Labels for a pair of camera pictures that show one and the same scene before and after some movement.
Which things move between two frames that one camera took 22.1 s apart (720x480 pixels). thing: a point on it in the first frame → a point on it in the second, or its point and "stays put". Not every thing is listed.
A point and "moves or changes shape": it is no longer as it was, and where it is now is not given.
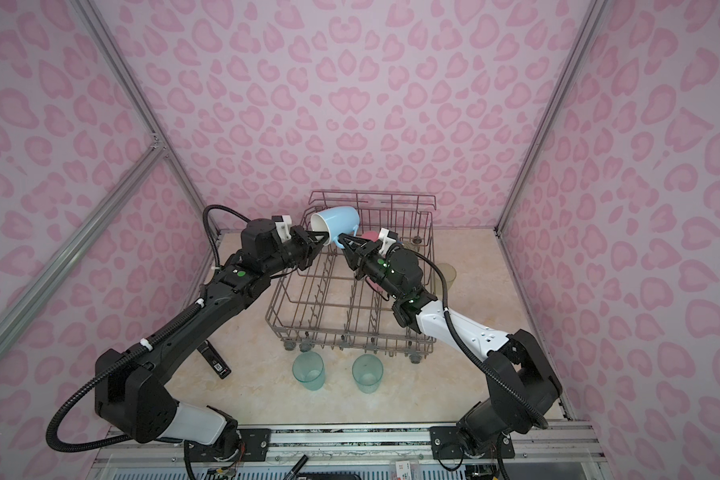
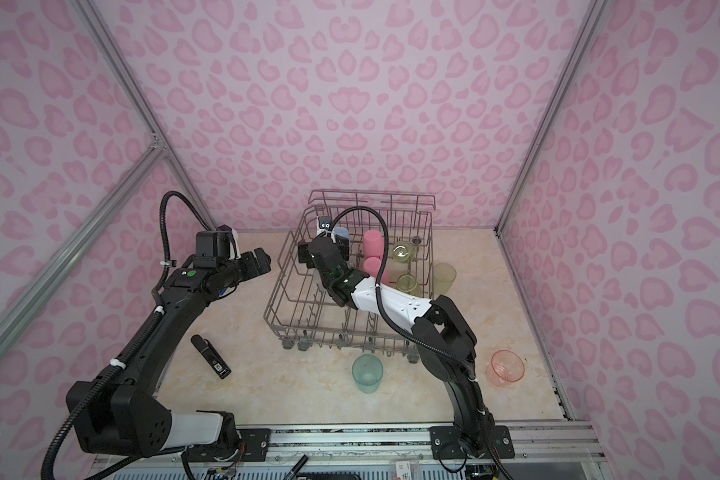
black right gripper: (359, 259) → (307, 249)
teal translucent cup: (309, 368) moves or changes shape
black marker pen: (298, 467) stays put
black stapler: (207, 350) stays put
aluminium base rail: (564, 449) stays put
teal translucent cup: (367, 371) stays put
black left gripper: (305, 239) → (252, 269)
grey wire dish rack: (323, 307) stays put
